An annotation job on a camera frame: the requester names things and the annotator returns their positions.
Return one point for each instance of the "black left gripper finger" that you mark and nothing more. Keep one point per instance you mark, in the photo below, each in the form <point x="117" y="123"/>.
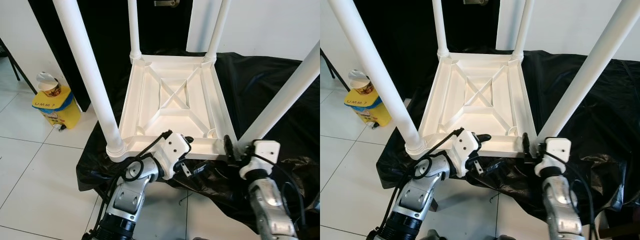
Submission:
<point x="200" y="168"/>
<point x="484" y="138"/>
<point x="492" y="165"/>
<point x="189" y="139"/>

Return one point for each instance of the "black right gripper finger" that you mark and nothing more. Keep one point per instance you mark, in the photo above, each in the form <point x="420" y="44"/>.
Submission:
<point x="228" y="146"/>
<point x="526" y="143"/>

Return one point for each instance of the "white plastic table leg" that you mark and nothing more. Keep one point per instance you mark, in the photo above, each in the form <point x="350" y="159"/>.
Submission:
<point x="87" y="70"/>
<point x="133" y="27"/>
<point x="377" y="70"/>
<point x="590" y="70"/>
<point x="440" y="25"/>
<point x="217" y="30"/>
<point x="522" y="30"/>
<point x="285" y="97"/>

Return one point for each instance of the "brown wooden table leg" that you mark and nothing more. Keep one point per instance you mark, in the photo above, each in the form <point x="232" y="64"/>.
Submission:
<point x="620" y="230"/>
<point x="434" y="205"/>

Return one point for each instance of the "black plastic table cover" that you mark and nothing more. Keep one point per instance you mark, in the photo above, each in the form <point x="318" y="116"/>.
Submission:
<point x="600" y="125"/>
<point x="260" y="80"/>

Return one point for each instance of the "robot left leg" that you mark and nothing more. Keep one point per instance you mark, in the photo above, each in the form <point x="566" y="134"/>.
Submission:
<point x="433" y="235"/>

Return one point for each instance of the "yellow cardboard box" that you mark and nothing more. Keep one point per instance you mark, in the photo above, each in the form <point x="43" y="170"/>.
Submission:
<point x="375" y="112"/>
<point x="65" y="115"/>

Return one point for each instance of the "black metal stand leg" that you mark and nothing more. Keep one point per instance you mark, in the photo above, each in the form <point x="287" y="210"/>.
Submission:
<point x="327" y="62"/>
<point x="10" y="55"/>

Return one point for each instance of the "printed paper cup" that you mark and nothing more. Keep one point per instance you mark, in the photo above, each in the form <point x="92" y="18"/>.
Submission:
<point x="362" y="87"/>
<point x="50" y="90"/>

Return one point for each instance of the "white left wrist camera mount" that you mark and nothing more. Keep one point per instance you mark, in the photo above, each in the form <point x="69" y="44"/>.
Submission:
<point x="467" y="145"/>
<point x="175" y="147"/>

